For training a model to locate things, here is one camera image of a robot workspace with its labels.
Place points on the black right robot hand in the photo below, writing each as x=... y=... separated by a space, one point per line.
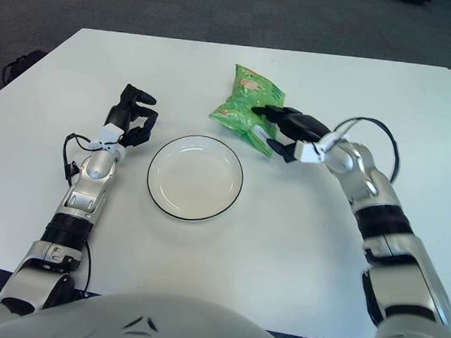
x=301 y=125

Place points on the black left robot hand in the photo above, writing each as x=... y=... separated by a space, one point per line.
x=121 y=113

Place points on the green snack bag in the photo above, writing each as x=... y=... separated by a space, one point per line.
x=236 y=112

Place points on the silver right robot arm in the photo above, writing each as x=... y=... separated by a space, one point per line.
x=381 y=190

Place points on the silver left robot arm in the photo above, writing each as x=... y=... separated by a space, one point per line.
x=95 y=168

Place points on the white plate with black rim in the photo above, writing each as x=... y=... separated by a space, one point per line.
x=194 y=178

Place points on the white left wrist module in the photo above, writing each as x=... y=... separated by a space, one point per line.
x=111 y=133

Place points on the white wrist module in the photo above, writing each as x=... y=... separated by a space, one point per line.
x=305 y=151
x=111 y=133

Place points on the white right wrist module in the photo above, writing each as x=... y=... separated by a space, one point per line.
x=305 y=151

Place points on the black backpack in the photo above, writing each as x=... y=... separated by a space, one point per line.
x=23 y=66

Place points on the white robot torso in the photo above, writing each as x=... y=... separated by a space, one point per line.
x=162 y=326

